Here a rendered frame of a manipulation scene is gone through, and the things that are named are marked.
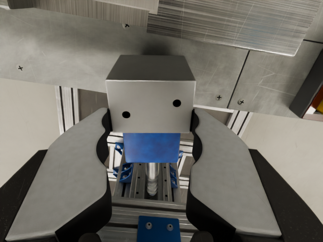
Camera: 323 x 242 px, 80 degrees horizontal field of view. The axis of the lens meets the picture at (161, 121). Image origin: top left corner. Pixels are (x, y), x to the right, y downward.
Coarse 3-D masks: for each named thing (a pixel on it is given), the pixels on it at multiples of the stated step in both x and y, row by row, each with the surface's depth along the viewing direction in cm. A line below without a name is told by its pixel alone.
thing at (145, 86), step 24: (120, 72) 11; (144, 72) 12; (168, 72) 12; (120, 96) 11; (144, 96) 11; (168, 96) 11; (192, 96) 11; (120, 120) 12; (144, 120) 12; (168, 120) 12; (144, 144) 15; (168, 144) 15
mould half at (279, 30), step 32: (0, 0) 6; (160, 0) 7; (192, 0) 7; (224, 0) 7; (256, 0) 7; (288, 0) 7; (320, 0) 7; (160, 32) 7; (192, 32) 7; (224, 32) 7; (256, 32) 7; (288, 32) 7
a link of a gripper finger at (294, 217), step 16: (256, 160) 8; (272, 176) 7; (272, 192) 7; (288, 192) 7; (272, 208) 6; (288, 208) 6; (304, 208) 6; (288, 224) 6; (304, 224) 6; (320, 224) 6; (240, 240) 5; (256, 240) 5; (272, 240) 5; (288, 240) 5; (304, 240) 5; (320, 240) 5
